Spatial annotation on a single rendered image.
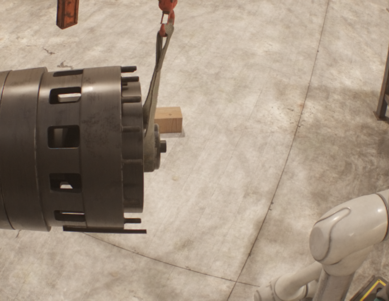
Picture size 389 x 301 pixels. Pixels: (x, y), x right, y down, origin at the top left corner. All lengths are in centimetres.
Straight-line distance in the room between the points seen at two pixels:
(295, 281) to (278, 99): 222
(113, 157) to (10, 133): 34
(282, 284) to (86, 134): 71
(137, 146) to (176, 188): 133
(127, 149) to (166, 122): 159
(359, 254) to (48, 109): 100
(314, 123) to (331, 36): 132
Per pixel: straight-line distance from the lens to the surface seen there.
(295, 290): 171
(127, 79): 181
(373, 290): 237
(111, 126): 171
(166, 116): 333
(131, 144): 176
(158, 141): 190
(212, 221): 292
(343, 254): 126
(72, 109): 173
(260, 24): 462
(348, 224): 125
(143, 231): 192
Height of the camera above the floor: 211
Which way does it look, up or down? 40 degrees down
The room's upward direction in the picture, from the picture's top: 5 degrees clockwise
